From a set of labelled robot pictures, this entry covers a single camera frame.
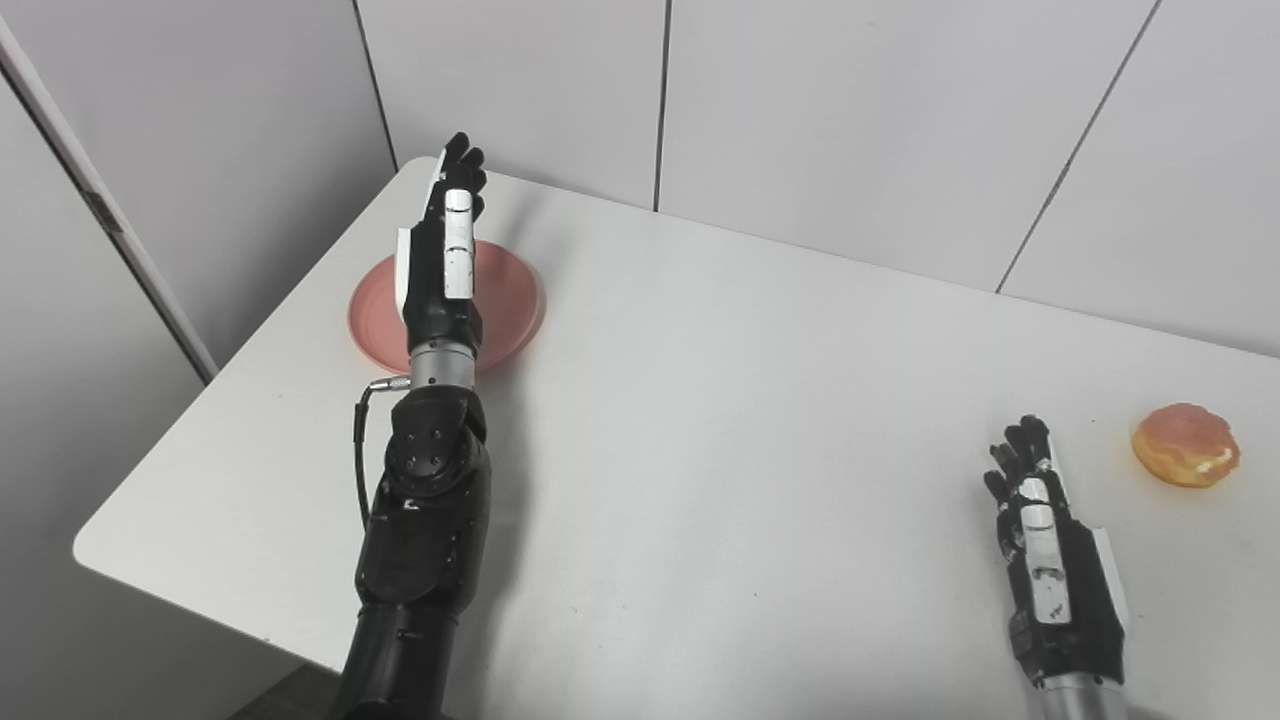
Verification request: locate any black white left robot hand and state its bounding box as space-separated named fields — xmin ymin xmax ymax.
xmin=395 ymin=132 xmax=489 ymax=356

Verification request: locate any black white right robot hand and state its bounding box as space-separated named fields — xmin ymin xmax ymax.
xmin=983 ymin=415 xmax=1129 ymax=691

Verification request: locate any pink round plate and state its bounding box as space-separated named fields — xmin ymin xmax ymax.
xmin=347 ymin=240 xmax=546 ymax=376

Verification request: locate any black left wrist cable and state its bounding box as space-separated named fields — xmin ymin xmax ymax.
xmin=352 ymin=376 xmax=413 ymax=531

